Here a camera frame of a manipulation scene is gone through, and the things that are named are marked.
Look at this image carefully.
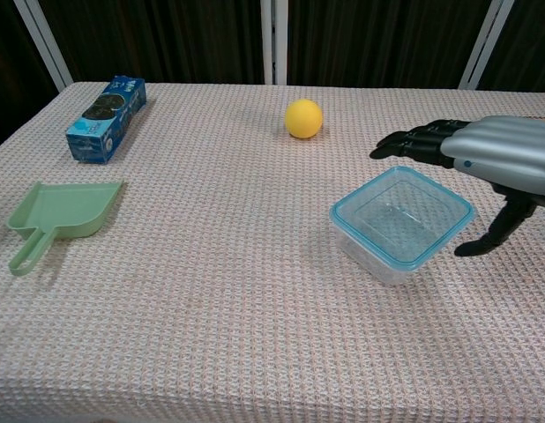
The green plastic dustpan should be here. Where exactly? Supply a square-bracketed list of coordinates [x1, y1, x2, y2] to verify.
[6, 180, 126, 278]

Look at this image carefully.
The blue cookie box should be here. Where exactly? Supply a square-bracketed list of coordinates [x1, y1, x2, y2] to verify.
[64, 75, 148, 166]

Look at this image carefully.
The black pleated curtain panel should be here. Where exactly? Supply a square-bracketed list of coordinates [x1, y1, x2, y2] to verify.
[286, 0, 494, 90]
[36, 0, 273, 85]
[477, 0, 545, 94]
[0, 0, 60, 153]

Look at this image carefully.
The blue container lid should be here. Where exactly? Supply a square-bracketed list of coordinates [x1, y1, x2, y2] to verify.
[328, 165, 476, 271]

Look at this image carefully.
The pink waffle tablecloth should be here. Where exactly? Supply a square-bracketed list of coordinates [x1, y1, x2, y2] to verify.
[0, 82, 545, 423]

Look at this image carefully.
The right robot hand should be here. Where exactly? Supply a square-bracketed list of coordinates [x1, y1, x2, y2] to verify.
[369, 115, 545, 258]

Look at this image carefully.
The yellow ball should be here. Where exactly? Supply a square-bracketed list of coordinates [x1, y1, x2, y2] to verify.
[284, 99, 324, 140]

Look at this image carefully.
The clear blue-rimmed container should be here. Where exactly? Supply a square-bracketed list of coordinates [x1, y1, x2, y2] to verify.
[332, 175, 474, 286]

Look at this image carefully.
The white frame post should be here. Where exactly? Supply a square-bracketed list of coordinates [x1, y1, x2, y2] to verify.
[12, 0, 74, 92]
[458, 0, 515, 92]
[260, 0, 289, 86]

